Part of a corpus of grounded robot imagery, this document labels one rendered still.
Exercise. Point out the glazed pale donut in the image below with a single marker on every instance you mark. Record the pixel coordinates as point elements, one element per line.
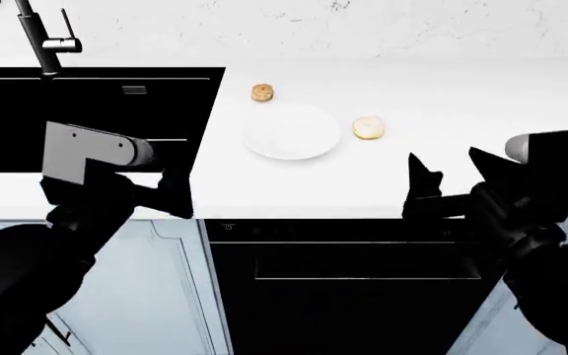
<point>368,128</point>

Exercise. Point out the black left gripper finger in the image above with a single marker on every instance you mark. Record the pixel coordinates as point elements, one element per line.
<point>173,199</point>

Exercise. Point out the black kitchen sink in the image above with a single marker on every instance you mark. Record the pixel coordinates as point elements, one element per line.
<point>116,111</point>

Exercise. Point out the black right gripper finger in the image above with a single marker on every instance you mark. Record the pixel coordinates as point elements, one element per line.
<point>424,192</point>
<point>491,166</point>

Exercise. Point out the grey sink overflow slot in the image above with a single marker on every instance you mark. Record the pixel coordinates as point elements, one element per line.
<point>134,90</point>

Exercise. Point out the black dishwasher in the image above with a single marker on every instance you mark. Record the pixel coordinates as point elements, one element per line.
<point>353,296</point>

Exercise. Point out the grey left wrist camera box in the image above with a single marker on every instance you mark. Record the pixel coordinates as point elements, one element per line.
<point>74,151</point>

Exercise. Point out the dark metal faucet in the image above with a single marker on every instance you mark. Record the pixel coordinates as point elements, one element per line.
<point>42,44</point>

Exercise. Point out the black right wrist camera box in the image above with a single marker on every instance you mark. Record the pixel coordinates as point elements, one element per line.
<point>555,144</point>

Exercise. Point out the white round plate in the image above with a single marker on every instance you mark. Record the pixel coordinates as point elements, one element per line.
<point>291,132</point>

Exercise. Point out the brown cookie pastry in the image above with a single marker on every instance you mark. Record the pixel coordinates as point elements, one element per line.
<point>262,92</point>

